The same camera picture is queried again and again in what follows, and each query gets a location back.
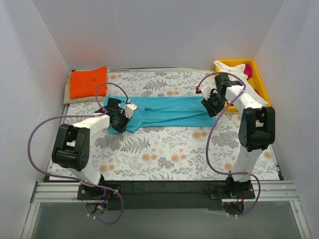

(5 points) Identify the orange folded t shirt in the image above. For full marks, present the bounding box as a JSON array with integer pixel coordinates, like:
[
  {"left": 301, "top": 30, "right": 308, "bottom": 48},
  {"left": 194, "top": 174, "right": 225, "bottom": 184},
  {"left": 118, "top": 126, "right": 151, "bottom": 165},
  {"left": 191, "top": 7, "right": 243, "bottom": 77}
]
[{"left": 69, "top": 66, "right": 107, "bottom": 99}]

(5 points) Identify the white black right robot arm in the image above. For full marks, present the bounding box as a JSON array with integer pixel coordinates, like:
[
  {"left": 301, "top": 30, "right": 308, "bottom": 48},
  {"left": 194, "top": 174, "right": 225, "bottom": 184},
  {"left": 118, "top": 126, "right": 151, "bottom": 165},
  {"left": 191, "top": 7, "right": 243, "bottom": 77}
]
[{"left": 196, "top": 72, "right": 275, "bottom": 200}]

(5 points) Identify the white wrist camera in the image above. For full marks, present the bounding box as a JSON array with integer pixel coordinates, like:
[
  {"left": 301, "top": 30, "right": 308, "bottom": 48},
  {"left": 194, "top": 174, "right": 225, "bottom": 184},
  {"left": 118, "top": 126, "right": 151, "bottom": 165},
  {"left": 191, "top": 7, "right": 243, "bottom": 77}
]
[
  {"left": 124, "top": 103, "right": 138, "bottom": 119},
  {"left": 195, "top": 85, "right": 212, "bottom": 100}
]

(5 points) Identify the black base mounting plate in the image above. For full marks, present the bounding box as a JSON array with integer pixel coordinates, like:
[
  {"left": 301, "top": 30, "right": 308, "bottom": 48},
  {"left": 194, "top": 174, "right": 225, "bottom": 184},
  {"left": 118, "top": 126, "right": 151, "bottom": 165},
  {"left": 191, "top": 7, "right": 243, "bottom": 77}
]
[{"left": 77, "top": 180, "right": 257, "bottom": 210}]

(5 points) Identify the beige folded t shirt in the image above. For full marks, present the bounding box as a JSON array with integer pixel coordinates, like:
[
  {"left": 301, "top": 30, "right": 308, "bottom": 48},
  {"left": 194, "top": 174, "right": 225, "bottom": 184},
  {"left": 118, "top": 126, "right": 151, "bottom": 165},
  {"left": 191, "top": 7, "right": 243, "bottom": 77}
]
[{"left": 63, "top": 78, "right": 104, "bottom": 104}]

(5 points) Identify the yellow plastic bin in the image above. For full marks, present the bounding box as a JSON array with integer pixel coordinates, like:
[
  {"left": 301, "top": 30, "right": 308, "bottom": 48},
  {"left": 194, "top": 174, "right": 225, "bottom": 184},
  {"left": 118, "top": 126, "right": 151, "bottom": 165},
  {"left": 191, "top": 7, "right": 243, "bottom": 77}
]
[{"left": 215, "top": 59, "right": 271, "bottom": 107}]

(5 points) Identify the aluminium frame rail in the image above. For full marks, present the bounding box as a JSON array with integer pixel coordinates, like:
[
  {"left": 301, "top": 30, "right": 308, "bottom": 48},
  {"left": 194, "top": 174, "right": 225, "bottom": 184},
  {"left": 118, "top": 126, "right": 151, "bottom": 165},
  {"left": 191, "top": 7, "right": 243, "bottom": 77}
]
[{"left": 32, "top": 181, "right": 299, "bottom": 202}]

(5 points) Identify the magenta t shirt in bin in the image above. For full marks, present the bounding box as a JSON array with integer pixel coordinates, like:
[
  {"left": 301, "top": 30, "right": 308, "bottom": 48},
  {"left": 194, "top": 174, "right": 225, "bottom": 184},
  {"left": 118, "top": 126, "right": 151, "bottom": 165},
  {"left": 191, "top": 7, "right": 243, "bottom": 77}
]
[{"left": 244, "top": 64, "right": 259, "bottom": 94}]

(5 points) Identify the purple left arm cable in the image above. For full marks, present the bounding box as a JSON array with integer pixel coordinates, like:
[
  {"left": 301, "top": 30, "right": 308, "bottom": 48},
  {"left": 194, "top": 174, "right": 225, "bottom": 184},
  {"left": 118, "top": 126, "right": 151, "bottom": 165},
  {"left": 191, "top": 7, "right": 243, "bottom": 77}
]
[{"left": 27, "top": 82, "right": 132, "bottom": 224}]

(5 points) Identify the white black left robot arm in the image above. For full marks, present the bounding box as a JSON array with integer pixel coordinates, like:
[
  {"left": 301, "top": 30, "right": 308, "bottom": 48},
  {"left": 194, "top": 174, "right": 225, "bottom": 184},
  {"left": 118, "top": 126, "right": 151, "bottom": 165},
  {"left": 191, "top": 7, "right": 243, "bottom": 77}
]
[{"left": 51, "top": 98, "right": 138, "bottom": 199}]

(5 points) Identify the floral patterned table mat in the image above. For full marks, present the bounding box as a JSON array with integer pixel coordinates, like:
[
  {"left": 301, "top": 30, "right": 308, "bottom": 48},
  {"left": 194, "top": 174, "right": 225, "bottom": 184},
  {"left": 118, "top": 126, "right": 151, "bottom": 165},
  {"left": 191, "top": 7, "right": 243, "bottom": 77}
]
[{"left": 49, "top": 71, "right": 280, "bottom": 182}]

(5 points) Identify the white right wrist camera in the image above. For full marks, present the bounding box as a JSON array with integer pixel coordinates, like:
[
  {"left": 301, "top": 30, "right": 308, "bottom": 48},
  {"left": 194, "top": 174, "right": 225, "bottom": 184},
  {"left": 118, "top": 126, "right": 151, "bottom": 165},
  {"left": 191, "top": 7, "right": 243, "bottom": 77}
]
[{"left": 195, "top": 85, "right": 212, "bottom": 100}]

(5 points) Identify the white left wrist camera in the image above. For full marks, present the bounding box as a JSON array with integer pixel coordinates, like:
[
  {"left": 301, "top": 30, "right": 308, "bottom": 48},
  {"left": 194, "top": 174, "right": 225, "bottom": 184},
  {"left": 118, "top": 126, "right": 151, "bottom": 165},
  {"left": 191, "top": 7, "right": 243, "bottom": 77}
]
[{"left": 124, "top": 103, "right": 138, "bottom": 119}]

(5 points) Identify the white t shirt in bin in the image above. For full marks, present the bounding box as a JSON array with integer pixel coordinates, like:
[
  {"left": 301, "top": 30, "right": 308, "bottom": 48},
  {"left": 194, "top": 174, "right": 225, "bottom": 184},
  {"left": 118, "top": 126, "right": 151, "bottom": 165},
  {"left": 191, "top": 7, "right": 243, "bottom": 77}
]
[{"left": 214, "top": 60, "right": 268, "bottom": 106}]

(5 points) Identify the turquoise t shirt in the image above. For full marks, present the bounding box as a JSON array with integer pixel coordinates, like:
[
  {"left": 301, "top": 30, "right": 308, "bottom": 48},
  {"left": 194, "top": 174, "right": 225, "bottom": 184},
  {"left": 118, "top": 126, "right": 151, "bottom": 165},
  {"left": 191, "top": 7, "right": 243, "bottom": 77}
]
[{"left": 103, "top": 96, "right": 217, "bottom": 135}]

